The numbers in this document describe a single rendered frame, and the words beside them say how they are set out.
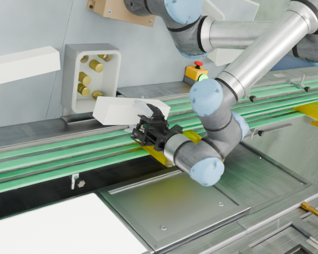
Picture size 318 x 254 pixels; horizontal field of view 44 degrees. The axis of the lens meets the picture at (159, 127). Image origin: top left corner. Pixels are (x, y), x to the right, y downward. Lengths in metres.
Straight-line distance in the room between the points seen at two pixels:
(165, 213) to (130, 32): 0.67
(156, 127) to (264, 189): 0.81
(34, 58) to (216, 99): 0.64
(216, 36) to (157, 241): 0.65
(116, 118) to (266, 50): 0.46
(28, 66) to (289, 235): 1.08
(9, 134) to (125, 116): 0.41
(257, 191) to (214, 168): 0.80
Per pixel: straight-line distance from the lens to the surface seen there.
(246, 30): 1.20
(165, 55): 1.67
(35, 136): 1.35
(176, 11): 1.19
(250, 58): 0.93
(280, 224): 1.57
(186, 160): 0.97
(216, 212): 1.46
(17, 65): 1.27
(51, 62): 1.31
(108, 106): 1.10
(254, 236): 1.46
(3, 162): 1.25
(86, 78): 1.39
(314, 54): 1.15
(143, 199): 1.43
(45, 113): 1.45
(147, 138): 1.07
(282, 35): 0.97
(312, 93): 2.47
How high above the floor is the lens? 1.92
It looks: 40 degrees down
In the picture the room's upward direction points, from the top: 126 degrees clockwise
